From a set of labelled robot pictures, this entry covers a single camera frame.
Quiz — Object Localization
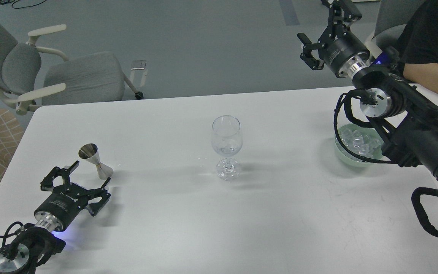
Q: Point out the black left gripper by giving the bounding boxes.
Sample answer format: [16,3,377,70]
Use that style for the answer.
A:
[33,160,111,232]

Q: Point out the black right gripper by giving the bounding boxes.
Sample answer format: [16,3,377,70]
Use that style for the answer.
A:
[297,0,370,78]

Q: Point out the steel cocktail jigger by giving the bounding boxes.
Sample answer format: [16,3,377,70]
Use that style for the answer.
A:
[78,143,114,179]

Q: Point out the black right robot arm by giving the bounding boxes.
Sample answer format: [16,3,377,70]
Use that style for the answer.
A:
[297,0,438,237]

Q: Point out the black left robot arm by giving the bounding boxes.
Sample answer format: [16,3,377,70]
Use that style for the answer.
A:
[0,161,111,274]

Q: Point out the green bowl of ice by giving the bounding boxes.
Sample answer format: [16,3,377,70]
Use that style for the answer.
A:
[334,124,384,167]

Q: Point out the clear wine glass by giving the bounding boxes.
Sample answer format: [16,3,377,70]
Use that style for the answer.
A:
[211,116,243,182]

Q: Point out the grey chair at right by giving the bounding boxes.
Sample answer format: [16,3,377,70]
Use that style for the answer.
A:
[365,0,424,57]

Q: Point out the person in black shirt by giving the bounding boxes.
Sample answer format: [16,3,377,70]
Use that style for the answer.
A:
[395,0,438,94]

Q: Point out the grey office chair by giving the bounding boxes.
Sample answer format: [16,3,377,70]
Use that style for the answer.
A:
[0,24,144,116]

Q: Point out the metal floor plate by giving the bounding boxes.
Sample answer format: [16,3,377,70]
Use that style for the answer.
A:
[130,60,147,71]

